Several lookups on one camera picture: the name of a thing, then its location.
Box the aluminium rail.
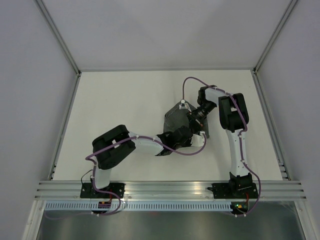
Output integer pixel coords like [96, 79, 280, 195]
[46, 72, 82, 181]
[251, 69, 292, 181]
[33, 180, 307, 202]

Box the aluminium frame post left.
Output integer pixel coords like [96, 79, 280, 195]
[33, 0, 81, 77]

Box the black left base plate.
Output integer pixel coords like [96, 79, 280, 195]
[79, 182, 125, 199]

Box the aluminium front rail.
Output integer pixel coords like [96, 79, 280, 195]
[33, 180, 307, 202]

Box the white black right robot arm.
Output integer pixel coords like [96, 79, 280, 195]
[187, 85, 258, 199]

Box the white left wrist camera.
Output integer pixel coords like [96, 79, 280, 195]
[190, 131, 206, 147]

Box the aluminium left side rail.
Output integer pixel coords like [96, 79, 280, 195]
[46, 72, 82, 181]

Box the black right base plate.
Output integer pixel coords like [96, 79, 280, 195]
[207, 182, 259, 200]

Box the aluminium frame post right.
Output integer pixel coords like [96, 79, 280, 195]
[252, 0, 300, 75]

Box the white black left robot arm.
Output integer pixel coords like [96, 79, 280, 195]
[91, 124, 193, 198]

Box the grey cloth napkin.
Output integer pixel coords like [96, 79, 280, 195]
[163, 100, 210, 138]

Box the white slotted cable duct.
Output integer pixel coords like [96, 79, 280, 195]
[44, 200, 232, 212]

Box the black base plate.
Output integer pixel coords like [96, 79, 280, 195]
[207, 182, 259, 200]
[79, 182, 125, 199]

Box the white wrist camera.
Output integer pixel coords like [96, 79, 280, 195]
[190, 131, 206, 147]
[178, 99, 190, 111]

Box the aluminium frame post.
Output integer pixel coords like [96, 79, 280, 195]
[252, 0, 300, 75]
[33, 0, 81, 77]

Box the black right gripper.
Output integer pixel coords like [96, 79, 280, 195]
[186, 100, 216, 133]

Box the aluminium right side rail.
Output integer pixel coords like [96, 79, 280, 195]
[251, 69, 292, 181]

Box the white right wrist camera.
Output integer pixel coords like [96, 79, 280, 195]
[178, 99, 190, 111]

